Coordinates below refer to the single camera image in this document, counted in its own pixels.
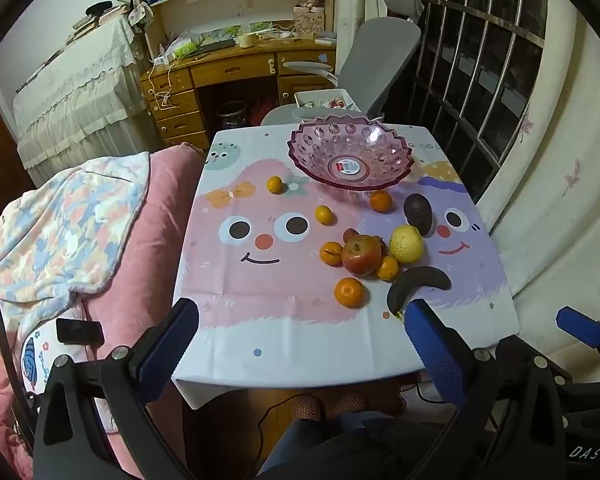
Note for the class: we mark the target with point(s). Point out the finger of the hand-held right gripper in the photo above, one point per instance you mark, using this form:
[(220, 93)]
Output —
[(580, 327), (517, 347)]

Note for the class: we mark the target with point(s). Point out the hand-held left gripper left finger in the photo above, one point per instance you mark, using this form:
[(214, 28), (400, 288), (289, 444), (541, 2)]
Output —
[(172, 340)]

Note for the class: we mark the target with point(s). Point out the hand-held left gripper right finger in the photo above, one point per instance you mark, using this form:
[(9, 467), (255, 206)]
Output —
[(437, 355)]

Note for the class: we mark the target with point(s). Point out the blackened banana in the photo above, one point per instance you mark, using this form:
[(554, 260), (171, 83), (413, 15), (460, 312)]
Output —
[(415, 280)]

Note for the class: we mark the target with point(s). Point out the tangerine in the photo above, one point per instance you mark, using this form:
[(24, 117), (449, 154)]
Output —
[(381, 201), (276, 184), (350, 293), (324, 215), (388, 269), (331, 253)]

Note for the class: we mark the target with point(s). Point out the yellow lemon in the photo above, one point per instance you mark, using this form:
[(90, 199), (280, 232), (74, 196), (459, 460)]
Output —
[(406, 244)]

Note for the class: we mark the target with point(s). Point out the red apple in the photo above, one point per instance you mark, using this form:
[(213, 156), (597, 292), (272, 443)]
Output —
[(361, 256)]

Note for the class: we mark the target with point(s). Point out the dark avocado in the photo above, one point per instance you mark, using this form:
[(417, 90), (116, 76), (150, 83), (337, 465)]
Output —
[(418, 212)]

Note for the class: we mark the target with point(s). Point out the pink plastic bowl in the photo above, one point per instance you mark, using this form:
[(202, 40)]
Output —
[(350, 150)]

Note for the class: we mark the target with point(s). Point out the pink bedding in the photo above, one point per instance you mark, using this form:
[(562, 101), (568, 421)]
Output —
[(140, 260)]

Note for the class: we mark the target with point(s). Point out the cartoon printed tablecloth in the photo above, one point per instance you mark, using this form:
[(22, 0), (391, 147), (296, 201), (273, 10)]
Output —
[(260, 310)]

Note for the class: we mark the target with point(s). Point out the black rectangular device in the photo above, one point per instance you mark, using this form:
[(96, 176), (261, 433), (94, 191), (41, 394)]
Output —
[(80, 332)]

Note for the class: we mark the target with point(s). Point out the person's pink mesh slipper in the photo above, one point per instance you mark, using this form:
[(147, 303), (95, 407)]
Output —
[(307, 407), (350, 402)]

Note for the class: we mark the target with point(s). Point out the wrinkled red fruit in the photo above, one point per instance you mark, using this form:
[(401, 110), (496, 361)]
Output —
[(350, 233), (379, 244)]

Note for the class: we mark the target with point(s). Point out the person's dark trousers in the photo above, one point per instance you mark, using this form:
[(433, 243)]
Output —
[(340, 447)]

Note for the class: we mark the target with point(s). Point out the white pillow blue print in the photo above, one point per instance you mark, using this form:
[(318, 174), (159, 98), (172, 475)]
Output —
[(35, 360)]

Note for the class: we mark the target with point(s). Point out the white floral curtain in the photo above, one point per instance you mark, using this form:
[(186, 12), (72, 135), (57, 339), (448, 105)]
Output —
[(555, 185), (352, 0)]

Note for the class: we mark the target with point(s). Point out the pastel patterned blanket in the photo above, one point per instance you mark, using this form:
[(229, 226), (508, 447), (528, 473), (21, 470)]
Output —
[(65, 225)]

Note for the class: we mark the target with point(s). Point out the dark waste bin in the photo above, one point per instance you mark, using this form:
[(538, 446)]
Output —
[(231, 112)]

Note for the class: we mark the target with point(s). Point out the red bag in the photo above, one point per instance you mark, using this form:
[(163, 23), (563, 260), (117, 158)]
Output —
[(261, 110)]

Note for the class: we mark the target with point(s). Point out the white lace cloth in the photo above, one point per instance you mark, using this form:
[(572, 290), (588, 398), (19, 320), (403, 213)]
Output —
[(75, 85)]

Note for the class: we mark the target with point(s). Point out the wooden desk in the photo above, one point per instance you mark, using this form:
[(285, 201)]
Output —
[(230, 67)]

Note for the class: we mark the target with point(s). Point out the white tray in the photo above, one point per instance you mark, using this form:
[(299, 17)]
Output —
[(320, 97)]

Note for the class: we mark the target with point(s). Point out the metal window grille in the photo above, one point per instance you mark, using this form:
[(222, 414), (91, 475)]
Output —
[(480, 60)]

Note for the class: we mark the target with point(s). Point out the green packet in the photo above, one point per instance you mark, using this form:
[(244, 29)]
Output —
[(185, 49)]

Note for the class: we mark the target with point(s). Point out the grey office chair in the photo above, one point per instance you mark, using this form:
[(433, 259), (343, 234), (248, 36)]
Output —
[(375, 55)]

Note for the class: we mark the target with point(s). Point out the pale cup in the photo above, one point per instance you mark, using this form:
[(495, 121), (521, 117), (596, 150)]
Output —
[(245, 40)]

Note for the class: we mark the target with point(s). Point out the floral fabric bag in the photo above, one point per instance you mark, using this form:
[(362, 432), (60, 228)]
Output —
[(140, 16)]

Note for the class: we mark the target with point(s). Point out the pile of books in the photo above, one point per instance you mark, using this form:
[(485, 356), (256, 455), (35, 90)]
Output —
[(92, 19)]

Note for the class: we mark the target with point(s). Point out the patterned gift box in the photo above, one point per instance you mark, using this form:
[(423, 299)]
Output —
[(308, 22)]

